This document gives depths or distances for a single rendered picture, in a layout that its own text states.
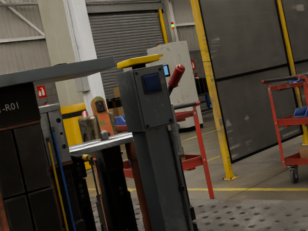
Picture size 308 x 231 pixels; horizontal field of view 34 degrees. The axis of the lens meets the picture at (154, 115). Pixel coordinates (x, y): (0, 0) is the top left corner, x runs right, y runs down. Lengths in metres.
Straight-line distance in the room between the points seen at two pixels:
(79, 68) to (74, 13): 4.35
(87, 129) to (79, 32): 3.74
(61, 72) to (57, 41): 7.51
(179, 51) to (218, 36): 5.77
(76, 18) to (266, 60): 2.41
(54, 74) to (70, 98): 7.46
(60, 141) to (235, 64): 4.87
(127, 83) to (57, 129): 0.18
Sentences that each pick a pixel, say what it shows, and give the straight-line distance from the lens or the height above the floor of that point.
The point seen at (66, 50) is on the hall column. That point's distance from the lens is 8.39.
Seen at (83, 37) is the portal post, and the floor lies 1.73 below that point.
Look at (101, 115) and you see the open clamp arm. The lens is 1.41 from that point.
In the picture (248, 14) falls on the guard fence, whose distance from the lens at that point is 6.19.
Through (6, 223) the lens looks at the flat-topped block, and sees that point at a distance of 0.83.
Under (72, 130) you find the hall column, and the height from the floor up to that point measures 0.71.
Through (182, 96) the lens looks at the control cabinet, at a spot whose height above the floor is 0.79.
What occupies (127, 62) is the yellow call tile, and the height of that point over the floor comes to 1.15.
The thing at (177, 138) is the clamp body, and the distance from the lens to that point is 1.12.
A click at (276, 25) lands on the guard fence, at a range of 6.66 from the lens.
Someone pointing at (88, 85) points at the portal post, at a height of 1.26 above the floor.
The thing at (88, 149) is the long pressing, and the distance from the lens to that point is 1.16.
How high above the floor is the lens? 1.10
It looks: 3 degrees down
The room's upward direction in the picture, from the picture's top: 12 degrees counter-clockwise
